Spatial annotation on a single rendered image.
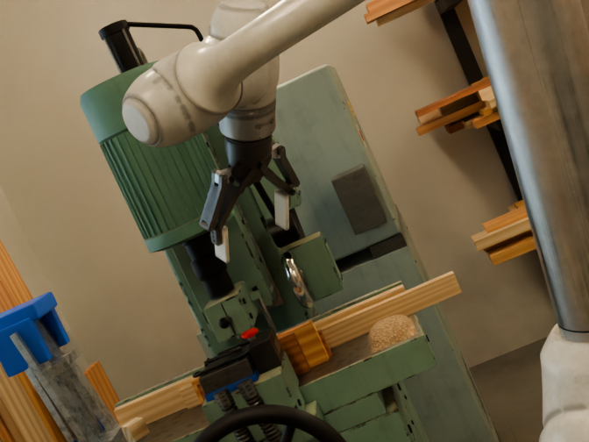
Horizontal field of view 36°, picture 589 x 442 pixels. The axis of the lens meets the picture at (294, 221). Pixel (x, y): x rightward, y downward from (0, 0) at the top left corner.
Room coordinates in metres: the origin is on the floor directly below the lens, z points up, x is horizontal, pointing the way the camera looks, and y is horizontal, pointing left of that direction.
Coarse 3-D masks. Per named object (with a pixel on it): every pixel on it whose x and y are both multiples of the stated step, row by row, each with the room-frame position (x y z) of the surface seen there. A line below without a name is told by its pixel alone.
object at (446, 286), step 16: (416, 288) 1.63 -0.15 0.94; (432, 288) 1.62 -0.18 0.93; (448, 288) 1.62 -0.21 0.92; (384, 304) 1.63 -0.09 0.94; (400, 304) 1.63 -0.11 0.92; (416, 304) 1.62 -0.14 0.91; (432, 304) 1.62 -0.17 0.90; (352, 320) 1.63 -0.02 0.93; (368, 320) 1.63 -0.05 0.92; (336, 336) 1.64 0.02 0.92; (352, 336) 1.63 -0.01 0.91; (192, 400) 1.66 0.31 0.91
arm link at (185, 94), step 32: (288, 0) 1.14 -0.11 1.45; (320, 0) 1.13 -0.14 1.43; (352, 0) 1.13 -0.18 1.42; (256, 32) 1.15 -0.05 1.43; (288, 32) 1.14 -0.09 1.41; (160, 64) 1.22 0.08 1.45; (192, 64) 1.20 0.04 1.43; (224, 64) 1.17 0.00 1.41; (256, 64) 1.16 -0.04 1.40; (128, 96) 1.21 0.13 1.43; (160, 96) 1.19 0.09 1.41; (192, 96) 1.19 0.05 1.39; (224, 96) 1.21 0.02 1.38; (128, 128) 1.23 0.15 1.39; (160, 128) 1.19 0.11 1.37; (192, 128) 1.22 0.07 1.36
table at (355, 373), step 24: (360, 336) 1.63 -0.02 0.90; (336, 360) 1.54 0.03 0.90; (360, 360) 1.48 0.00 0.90; (384, 360) 1.48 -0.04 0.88; (408, 360) 1.47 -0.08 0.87; (432, 360) 1.47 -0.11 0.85; (312, 384) 1.49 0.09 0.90; (336, 384) 1.48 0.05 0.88; (360, 384) 1.48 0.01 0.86; (384, 384) 1.48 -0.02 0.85; (192, 408) 1.66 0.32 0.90; (312, 408) 1.45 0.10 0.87; (336, 408) 1.48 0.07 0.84; (168, 432) 1.57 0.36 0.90; (192, 432) 1.51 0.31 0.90
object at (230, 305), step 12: (240, 288) 1.67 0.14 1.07; (216, 300) 1.64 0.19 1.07; (228, 300) 1.61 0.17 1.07; (240, 300) 1.61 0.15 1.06; (216, 312) 1.61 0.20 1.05; (228, 312) 1.61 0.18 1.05; (240, 312) 1.61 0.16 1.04; (252, 312) 1.67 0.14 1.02; (216, 324) 1.61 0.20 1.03; (240, 324) 1.61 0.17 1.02; (252, 324) 1.61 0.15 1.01; (216, 336) 1.61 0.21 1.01; (228, 336) 1.61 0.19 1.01; (240, 336) 1.65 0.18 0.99
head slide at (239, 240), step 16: (208, 144) 1.79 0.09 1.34; (224, 224) 1.74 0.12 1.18; (240, 224) 1.76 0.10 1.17; (240, 240) 1.74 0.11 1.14; (176, 256) 1.75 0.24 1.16; (240, 256) 1.74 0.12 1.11; (256, 256) 1.77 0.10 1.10; (192, 272) 1.75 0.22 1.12; (240, 272) 1.74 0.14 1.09; (256, 272) 1.74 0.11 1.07; (192, 288) 1.75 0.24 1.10; (256, 304) 1.74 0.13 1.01; (272, 304) 1.74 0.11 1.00; (208, 320) 1.75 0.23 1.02
